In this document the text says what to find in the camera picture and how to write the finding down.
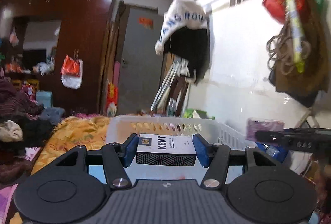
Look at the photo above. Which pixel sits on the dark red wooden wardrobe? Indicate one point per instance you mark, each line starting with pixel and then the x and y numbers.
pixel 84 30

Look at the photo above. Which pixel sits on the yellow floral blanket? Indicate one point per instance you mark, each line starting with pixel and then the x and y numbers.
pixel 71 132

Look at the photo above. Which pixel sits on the purple box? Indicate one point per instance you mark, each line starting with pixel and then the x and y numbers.
pixel 254 125

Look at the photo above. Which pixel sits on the brown hanging bag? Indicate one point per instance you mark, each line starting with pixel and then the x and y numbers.
pixel 284 76

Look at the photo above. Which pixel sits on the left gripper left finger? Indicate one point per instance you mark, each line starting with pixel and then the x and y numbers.
pixel 116 157

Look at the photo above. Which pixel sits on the grey door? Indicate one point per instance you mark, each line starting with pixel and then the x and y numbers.
pixel 141 67

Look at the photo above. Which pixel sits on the red white plastic bag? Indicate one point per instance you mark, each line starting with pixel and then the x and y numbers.
pixel 72 72

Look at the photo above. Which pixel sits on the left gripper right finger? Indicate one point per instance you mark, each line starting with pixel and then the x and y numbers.
pixel 215 158

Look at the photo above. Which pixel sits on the white Kent cigarette box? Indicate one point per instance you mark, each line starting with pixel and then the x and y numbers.
pixel 165 150

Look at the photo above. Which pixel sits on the white plastic laundry basket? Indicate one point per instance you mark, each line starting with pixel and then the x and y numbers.
pixel 121 127

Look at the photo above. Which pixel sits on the pile of dark clothes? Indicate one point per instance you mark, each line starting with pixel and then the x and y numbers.
pixel 19 132

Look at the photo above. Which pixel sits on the white black hanging jacket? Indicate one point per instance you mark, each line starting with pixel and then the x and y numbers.
pixel 184 33

